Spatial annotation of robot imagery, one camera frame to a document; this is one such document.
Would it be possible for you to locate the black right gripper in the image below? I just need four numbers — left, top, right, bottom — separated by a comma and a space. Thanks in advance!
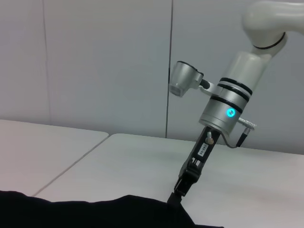
167, 127, 222, 206

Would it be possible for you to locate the black shirt with FREE print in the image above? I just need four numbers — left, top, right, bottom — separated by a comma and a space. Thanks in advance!
0, 190, 225, 228

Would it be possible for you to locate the right gripper cable with plug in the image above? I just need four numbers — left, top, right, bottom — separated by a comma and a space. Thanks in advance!
222, 117, 259, 148

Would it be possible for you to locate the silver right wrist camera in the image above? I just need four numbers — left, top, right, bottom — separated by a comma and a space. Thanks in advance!
168, 61, 218, 98

